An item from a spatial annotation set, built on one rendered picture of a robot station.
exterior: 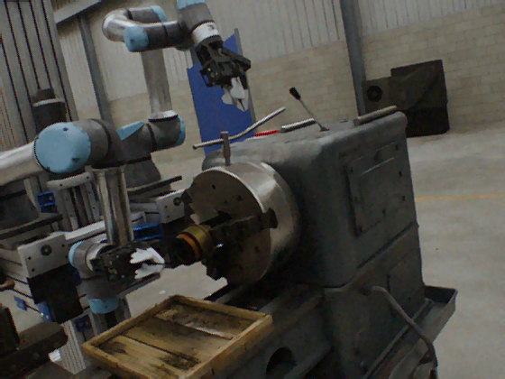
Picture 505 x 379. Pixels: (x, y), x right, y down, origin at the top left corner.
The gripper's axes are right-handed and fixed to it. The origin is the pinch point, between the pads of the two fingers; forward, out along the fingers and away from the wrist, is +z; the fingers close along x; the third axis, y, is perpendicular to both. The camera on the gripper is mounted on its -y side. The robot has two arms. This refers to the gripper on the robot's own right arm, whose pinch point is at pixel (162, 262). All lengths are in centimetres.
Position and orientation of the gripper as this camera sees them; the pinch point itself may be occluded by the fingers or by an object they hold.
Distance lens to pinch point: 103.7
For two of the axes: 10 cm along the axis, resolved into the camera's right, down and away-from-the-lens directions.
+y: -6.5, 2.8, -7.1
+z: 7.3, -0.3, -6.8
